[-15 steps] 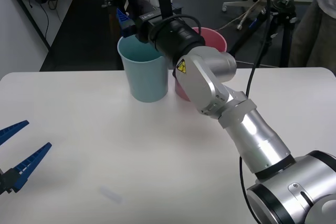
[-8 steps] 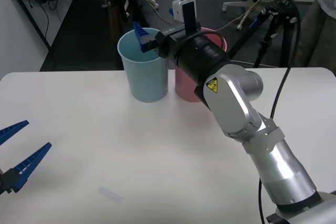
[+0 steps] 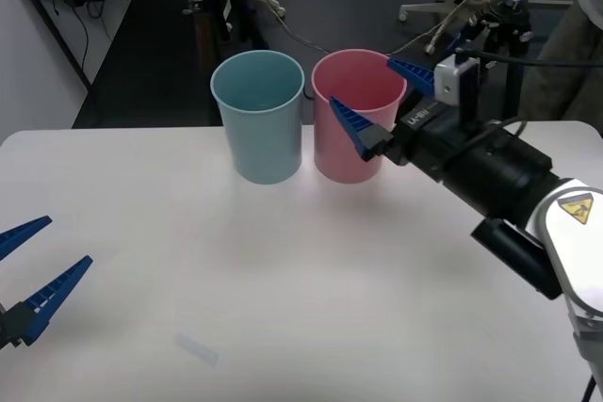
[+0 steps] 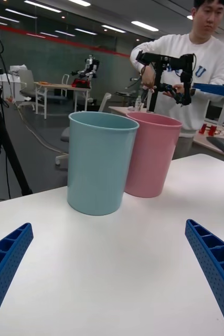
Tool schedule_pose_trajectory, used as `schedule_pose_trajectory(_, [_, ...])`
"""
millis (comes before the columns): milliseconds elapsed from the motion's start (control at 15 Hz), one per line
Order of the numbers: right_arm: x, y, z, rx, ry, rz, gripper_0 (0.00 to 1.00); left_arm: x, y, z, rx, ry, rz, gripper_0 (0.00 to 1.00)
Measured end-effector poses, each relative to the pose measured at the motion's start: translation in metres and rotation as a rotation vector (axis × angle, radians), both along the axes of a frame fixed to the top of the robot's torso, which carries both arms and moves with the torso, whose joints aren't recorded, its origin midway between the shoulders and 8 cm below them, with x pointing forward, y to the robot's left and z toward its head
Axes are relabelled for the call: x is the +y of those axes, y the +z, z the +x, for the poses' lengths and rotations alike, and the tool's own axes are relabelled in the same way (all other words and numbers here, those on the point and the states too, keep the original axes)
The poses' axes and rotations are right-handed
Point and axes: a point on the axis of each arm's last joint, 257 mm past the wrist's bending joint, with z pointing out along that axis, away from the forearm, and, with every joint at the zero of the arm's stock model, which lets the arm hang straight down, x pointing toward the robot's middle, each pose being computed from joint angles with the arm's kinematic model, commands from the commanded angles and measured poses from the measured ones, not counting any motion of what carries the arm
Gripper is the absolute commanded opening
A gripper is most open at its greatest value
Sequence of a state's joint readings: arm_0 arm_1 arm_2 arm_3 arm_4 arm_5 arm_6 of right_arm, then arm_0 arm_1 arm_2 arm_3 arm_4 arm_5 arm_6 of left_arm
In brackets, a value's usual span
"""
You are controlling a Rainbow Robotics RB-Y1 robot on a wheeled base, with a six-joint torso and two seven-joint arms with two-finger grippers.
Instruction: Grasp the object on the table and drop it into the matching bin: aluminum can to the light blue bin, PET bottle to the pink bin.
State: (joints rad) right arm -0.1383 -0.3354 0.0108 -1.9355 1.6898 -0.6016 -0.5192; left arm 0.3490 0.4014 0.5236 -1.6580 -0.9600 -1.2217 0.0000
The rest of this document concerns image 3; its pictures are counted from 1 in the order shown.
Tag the black tripod with blue band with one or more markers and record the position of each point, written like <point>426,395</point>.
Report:
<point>511,20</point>

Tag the black tripod with silver knobs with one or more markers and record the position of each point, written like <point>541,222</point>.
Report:
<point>212,2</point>

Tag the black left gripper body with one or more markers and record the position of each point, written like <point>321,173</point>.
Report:
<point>4,331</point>

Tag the person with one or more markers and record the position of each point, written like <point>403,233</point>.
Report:
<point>565,44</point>

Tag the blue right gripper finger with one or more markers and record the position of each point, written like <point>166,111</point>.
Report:
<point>417,76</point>
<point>363,131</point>

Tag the pale blue plastic bin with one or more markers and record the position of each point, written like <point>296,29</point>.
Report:
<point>264,138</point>

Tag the pink plastic bin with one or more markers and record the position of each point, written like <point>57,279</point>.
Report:
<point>339,148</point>

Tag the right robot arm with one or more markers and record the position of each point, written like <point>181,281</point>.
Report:
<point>509,171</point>

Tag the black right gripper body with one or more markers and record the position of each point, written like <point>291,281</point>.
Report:
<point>428,138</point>

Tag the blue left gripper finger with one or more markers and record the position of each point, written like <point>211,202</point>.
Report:
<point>23,232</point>
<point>52,296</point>

